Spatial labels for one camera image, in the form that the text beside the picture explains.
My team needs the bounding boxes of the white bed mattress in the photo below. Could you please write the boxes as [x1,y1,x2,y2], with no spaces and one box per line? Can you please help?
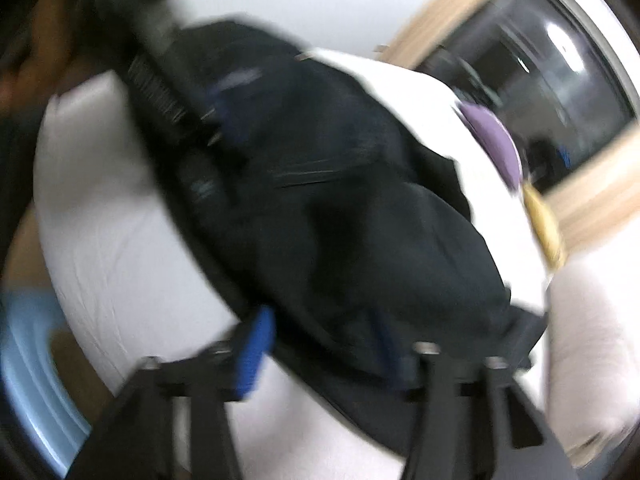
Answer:
[35,50,548,479]

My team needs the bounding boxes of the right beige curtain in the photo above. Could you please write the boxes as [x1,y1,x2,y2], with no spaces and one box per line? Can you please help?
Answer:
[544,120,640,254]

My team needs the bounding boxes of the beige curtain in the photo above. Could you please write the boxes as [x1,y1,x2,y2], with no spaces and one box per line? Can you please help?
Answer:
[378,0,490,70]
[544,120,640,254]

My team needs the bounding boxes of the purple cushion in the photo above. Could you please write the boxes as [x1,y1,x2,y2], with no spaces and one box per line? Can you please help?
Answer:
[458,102,523,192]

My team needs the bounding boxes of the dark glass balcony door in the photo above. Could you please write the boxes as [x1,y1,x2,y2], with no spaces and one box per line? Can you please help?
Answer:
[418,0,639,193]

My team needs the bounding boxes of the light blue round object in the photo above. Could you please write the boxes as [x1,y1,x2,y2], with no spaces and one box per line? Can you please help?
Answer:
[1,288,91,479]

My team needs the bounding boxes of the left beige curtain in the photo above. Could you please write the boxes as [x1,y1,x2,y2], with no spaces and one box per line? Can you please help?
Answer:
[378,0,490,70]

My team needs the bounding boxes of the rolled white duvet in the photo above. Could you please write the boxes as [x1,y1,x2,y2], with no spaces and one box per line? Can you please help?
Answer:
[547,248,639,468]

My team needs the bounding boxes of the yellow cushion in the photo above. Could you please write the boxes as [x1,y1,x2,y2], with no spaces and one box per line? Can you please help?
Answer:
[522,181,567,271]

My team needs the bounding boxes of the black denim pants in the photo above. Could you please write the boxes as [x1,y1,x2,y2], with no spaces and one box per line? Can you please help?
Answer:
[150,19,549,456]

